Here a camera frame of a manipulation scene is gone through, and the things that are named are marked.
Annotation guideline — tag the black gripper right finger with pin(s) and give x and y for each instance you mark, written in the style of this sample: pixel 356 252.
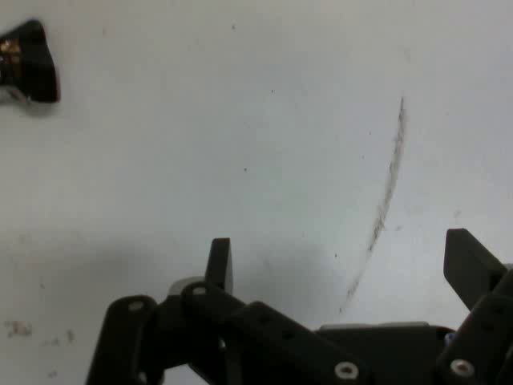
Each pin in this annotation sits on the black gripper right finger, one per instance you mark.
pixel 477 288

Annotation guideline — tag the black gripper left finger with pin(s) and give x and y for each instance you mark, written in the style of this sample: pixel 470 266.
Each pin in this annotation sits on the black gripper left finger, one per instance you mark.
pixel 208 321

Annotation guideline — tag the black glossy object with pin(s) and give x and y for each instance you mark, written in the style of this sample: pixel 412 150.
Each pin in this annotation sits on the black glossy object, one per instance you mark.
pixel 34 64

